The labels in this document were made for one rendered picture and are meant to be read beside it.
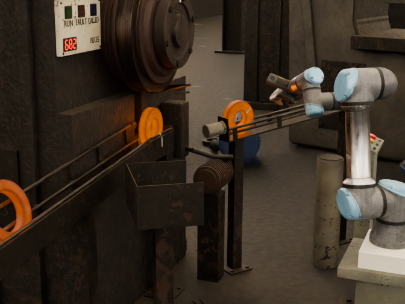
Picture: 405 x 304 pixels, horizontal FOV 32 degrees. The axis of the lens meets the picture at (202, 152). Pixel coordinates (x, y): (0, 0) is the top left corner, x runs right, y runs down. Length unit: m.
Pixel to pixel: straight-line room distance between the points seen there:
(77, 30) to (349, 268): 1.27
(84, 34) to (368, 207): 1.16
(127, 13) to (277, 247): 1.56
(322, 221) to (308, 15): 2.35
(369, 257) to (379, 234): 0.10
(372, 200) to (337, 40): 2.81
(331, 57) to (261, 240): 2.02
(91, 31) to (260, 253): 1.50
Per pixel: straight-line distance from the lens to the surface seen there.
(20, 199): 2.14
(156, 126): 2.84
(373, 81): 2.57
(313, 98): 2.92
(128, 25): 2.55
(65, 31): 2.42
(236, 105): 3.10
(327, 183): 3.25
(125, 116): 2.74
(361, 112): 2.57
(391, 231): 2.68
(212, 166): 3.02
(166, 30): 2.59
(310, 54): 5.36
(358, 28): 5.24
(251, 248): 3.58
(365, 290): 2.74
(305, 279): 3.27
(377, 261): 2.65
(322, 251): 3.36
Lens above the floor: 1.35
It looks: 15 degrees down
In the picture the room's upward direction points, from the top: straight up
